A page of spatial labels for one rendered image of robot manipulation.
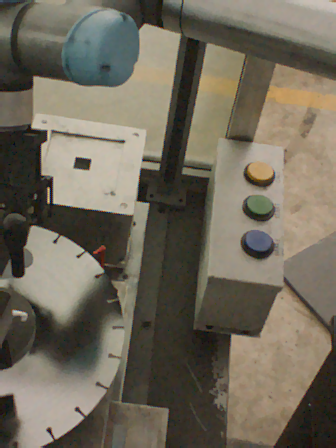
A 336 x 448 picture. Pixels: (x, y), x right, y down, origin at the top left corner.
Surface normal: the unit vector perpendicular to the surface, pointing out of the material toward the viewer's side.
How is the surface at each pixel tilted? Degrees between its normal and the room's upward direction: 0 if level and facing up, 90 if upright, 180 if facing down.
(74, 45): 55
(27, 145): 61
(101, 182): 0
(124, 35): 73
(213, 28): 85
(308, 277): 0
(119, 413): 0
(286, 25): 51
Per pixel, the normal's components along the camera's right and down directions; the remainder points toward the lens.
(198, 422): 0.11, -0.60
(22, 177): -0.27, 0.33
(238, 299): -0.10, 0.78
